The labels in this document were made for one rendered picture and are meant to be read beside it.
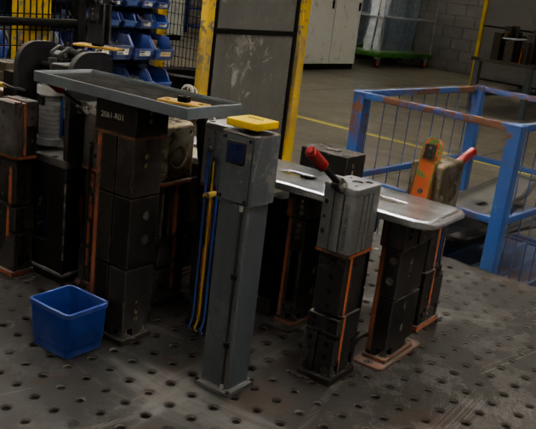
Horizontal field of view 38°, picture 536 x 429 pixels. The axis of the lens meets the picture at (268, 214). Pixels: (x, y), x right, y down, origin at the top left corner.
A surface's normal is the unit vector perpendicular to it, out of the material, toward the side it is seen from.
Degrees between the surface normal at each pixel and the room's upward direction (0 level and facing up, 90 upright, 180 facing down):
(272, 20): 92
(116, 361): 0
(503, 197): 90
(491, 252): 90
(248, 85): 89
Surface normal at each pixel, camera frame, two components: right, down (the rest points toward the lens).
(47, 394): 0.11, -0.95
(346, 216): -0.58, 0.17
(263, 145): 0.80, 0.25
